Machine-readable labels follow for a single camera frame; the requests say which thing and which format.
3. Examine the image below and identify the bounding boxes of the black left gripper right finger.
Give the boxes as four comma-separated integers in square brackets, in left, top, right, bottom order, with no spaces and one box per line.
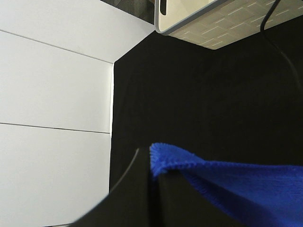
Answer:
[157,172,239,227]

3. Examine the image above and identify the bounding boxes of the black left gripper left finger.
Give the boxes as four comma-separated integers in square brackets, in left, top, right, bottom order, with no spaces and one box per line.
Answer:
[45,146,152,227]

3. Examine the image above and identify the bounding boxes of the blue microfibre towel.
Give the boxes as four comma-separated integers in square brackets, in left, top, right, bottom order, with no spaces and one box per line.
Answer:
[150,143,303,227]

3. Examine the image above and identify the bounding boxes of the white plastic storage bin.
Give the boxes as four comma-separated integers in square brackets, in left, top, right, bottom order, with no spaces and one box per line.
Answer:
[154,0,303,50]

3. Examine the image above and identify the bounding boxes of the black cable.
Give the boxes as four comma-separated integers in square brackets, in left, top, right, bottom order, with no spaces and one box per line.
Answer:
[260,0,299,86]

